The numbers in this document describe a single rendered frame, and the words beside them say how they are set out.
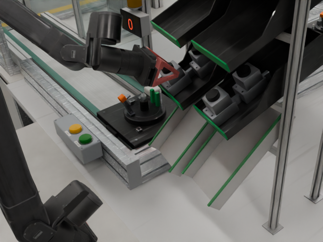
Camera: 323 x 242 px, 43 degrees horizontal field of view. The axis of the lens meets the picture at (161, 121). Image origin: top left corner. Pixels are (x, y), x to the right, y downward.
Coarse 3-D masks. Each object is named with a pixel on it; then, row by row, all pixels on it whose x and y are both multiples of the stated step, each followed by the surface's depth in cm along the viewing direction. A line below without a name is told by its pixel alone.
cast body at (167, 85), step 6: (174, 66) 97; (180, 66) 96; (162, 72) 98; (168, 72) 96; (180, 72) 97; (186, 72) 100; (192, 72) 101; (180, 78) 98; (186, 78) 99; (162, 84) 100; (168, 84) 99; (174, 84) 98; (180, 84) 99; (186, 84) 100; (168, 90) 98; (174, 90) 99; (180, 90) 100
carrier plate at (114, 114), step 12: (108, 108) 139; (120, 108) 138; (168, 108) 136; (108, 120) 133; (120, 120) 132; (120, 132) 127; (132, 132) 127; (144, 132) 126; (156, 132) 126; (132, 144) 122
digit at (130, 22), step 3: (126, 15) 138; (129, 15) 136; (126, 18) 139; (129, 18) 137; (132, 18) 136; (126, 21) 140; (129, 21) 138; (132, 21) 136; (129, 24) 139; (132, 24) 137; (129, 27) 140; (132, 27) 138; (129, 30) 141; (132, 30) 139
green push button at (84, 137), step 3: (81, 135) 127; (84, 135) 127; (87, 135) 126; (90, 135) 126; (81, 138) 125; (84, 138) 125; (87, 138) 125; (90, 138) 125; (81, 141) 125; (84, 141) 124; (87, 141) 125; (90, 141) 126
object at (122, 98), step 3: (120, 96) 125; (123, 96) 125; (126, 96) 127; (129, 96) 126; (120, 99) 125; (123, 99) 125; (126, 99) 126; (123, 102) 126; (126, 102) 127; (126, 105) 127; (126, 108) 128; (129, 108) 128; (129, 111) 129; (132, 111) 130
